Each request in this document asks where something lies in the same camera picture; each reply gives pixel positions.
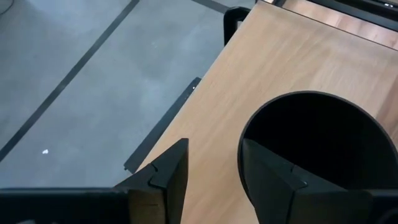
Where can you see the small white floor scrap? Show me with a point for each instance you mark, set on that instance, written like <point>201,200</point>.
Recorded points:
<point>45,151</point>

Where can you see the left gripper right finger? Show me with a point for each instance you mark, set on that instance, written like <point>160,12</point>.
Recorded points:
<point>280,193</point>

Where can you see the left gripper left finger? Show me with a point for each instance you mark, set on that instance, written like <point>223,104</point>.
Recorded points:
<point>168,186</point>

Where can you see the black plastic cup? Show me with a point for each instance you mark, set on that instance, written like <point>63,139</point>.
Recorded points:
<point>326,133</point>

